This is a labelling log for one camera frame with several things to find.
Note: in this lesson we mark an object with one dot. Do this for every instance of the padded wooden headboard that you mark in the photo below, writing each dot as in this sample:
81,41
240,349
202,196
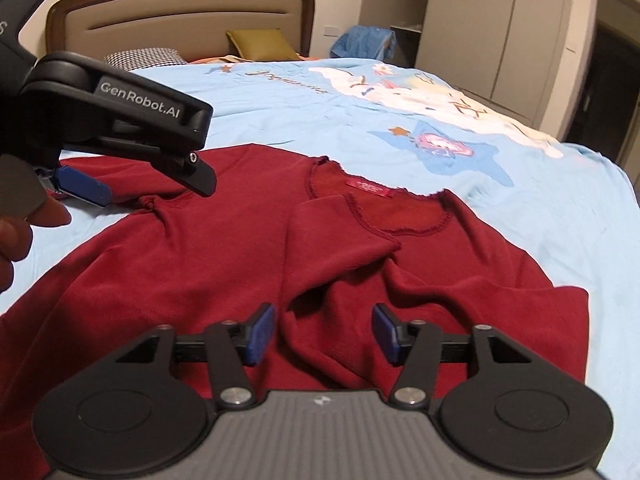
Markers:
150,15

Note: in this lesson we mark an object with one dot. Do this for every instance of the white wall socket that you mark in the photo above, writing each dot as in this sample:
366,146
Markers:
328,30

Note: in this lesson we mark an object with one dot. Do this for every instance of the beige wardrobe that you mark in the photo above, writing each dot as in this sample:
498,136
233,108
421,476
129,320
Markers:
500,25

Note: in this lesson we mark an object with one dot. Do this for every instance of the person's left hand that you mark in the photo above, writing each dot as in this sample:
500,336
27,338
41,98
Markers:
50,214

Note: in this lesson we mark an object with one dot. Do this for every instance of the olive yellow pillow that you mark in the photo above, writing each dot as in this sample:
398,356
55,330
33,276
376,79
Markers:
265,44

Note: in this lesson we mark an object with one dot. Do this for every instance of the dark red long-sleeve shirt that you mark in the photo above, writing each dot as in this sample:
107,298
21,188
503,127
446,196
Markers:
200,260

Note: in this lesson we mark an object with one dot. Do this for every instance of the black white checkered pillow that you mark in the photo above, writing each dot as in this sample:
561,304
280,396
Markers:
145,56

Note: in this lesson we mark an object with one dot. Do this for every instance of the light blue printed blanket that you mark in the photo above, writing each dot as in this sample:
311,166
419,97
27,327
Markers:
310,115

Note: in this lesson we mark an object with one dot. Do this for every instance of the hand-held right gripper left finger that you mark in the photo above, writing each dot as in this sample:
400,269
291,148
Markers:
262,334

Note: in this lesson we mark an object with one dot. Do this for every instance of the dark doorway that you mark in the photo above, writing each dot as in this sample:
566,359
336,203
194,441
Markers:
607,75

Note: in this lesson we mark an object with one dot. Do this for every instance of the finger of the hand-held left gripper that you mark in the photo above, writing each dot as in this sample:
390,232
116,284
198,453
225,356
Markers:
200,180
82,185

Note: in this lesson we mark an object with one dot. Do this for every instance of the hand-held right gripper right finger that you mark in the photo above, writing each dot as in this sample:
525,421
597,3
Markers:
384,335

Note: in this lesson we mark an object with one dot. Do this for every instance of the pile of blue clothes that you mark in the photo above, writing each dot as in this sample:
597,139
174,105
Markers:
362,42

